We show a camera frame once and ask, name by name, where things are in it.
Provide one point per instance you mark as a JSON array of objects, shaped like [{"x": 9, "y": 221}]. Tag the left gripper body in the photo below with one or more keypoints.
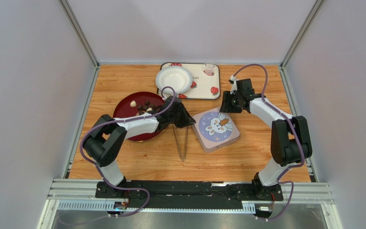
[{"x": 172, "y": 119}]

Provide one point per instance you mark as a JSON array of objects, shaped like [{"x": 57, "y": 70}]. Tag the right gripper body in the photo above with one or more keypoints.
[{"x": 230, "y": 101}]

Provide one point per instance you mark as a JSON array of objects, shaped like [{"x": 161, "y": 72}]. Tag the silver tin lid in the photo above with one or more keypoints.
[{"x": 213, "y": 118}]

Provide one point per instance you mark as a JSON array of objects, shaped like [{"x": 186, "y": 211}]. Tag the pink chocolate tin box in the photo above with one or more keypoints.
[{"x": 214, "y": 138}]

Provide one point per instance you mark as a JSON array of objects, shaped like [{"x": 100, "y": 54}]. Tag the metal serving tongs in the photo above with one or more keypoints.
[{"x": 181, "y": 141}]

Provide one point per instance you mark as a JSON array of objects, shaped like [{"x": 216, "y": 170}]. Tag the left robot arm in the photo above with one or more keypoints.
[{"x": 102, "y": 143}]

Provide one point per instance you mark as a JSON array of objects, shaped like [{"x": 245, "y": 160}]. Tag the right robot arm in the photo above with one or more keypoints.
[{"x": 290, "y": 138}]

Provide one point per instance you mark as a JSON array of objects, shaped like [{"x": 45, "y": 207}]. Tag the white chocolate piece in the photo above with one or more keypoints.
[{"x": 133, "y": 104}]

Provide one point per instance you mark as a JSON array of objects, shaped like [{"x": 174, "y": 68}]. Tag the strawberry pattern tray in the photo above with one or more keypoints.
[{"x": 203, "y": 87}]

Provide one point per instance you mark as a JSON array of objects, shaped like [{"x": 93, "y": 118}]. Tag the red round tray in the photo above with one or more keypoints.
[{"x": 143, "y": 100}]

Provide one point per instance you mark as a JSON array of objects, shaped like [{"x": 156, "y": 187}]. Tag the white paper plate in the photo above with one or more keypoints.
[{"x": 176, "y": 77}]

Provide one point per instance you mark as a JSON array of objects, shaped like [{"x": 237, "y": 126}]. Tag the small clear glass cup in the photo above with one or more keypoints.
[{"x": 209, "y": 67}]

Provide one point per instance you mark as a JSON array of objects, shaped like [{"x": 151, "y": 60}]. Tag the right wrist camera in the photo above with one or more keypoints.
[{"x": 232, "y": 81}]

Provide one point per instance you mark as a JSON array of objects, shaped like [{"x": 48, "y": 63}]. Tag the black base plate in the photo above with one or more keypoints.
[{"x": 187, "y": 194}]

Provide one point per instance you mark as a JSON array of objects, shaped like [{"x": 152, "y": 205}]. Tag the aluminium frame rail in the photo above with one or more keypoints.
[{"x": 91, "y": 204}]

